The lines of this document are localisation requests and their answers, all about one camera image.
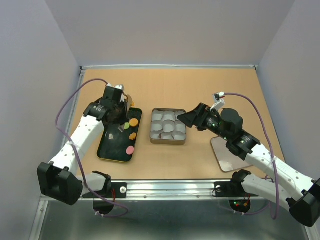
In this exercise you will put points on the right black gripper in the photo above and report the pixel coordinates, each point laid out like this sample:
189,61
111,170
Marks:
198,116

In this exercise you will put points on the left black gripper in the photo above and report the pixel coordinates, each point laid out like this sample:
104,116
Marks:
119,120

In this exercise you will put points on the metal serving tongs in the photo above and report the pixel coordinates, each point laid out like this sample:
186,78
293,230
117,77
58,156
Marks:
125,115

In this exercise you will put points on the orange round sandwich cookie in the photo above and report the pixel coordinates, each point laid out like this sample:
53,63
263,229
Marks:
133,122

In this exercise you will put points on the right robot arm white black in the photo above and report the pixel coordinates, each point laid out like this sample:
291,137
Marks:
297,193

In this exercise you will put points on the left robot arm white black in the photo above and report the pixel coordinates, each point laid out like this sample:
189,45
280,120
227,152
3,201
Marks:
58,178

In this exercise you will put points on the green round cookie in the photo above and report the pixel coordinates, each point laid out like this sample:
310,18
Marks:
126,126

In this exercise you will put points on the white paper cookie cups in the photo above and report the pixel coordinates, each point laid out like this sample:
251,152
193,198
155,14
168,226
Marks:
168,125

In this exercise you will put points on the dark green metal tray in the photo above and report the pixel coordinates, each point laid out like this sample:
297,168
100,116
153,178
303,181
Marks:
114,143

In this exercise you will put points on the small orange shaped cookie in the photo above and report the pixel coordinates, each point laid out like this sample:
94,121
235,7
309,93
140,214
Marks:
133,136

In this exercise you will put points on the pink round cookie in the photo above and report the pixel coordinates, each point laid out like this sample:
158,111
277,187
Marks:
130,150

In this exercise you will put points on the gold tin lid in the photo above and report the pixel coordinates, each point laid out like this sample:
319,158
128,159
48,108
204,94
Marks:
226,160

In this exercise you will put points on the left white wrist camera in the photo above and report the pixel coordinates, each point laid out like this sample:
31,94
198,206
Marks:
120,87

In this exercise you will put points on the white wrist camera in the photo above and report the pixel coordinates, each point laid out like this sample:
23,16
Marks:
219,101
120,87

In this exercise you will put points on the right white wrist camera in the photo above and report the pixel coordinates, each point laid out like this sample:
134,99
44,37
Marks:
219,101

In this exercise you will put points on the aluminium frame rail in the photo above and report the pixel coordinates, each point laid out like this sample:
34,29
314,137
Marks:
140,190

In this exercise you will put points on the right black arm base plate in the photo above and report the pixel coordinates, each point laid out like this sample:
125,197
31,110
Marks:
228,189

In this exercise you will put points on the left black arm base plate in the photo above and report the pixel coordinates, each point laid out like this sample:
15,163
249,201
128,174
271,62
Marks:
117,190

